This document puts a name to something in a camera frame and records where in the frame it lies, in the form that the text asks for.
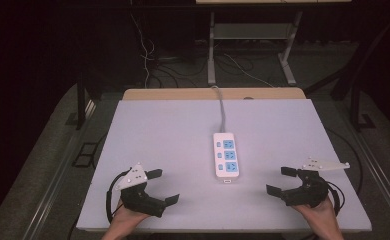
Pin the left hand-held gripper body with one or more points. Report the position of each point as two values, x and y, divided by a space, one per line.
139 200

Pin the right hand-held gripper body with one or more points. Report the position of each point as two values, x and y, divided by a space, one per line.
311 191

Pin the person's left hand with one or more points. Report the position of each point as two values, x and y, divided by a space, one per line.
126 218

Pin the person's right hand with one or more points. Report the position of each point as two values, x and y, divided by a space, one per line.
319 216

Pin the pale table mat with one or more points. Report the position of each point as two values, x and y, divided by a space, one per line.
176 140

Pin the white and blue power strip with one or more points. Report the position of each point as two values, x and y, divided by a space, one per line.
226 158

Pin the wooden table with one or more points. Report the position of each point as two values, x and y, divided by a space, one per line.
183 94

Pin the black metal stand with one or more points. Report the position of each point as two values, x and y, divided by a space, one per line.
358 96

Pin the black rectangular floor frame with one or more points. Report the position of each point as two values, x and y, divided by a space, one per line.
85 155

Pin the aluminium floor rail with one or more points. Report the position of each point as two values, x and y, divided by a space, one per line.
58 173
379 173

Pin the grey metal desk frame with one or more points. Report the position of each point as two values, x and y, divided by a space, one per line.
249 31

